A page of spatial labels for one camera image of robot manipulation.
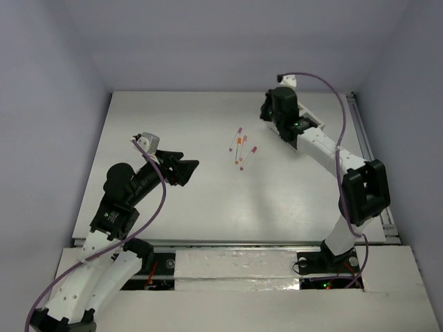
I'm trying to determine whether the purple cap white pen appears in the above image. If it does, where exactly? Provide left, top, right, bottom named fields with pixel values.
left=228, top=127, right=242, bottom=151

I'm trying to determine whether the pale pink cap pen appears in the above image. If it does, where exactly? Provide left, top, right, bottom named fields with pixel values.
left=239, top=135, right=248, bottom=162

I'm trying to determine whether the magenta cap white pen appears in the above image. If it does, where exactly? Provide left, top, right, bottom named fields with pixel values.
left=239, top=146, right=257, bottom=171

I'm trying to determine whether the orange cap white pen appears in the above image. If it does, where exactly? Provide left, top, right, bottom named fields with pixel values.
left=235, top=137, right=242, bottom=165

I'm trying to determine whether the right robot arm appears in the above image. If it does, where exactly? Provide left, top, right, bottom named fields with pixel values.
left=260, top=86, right=390, bottom=275

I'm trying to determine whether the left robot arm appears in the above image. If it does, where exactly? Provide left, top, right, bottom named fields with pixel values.
left=26, top=151, right=199, bottom=331

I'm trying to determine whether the white two-compartment container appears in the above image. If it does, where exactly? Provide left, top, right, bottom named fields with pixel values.
left=269, top=105, right=325, bottom=150

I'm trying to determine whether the white foam front panel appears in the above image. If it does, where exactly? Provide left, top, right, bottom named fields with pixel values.
left=174, top=249, right=300, bottom=292

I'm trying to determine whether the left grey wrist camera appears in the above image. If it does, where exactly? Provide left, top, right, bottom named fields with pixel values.
left=132, top=132, right=160, bottom=155

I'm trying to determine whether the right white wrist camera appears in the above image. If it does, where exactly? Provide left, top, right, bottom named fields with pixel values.
left=277, top=74, right=297, bottom=90

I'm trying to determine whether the aluminium rail right side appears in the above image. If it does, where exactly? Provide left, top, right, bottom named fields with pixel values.
left=346, top=93, right=401, bottom=245

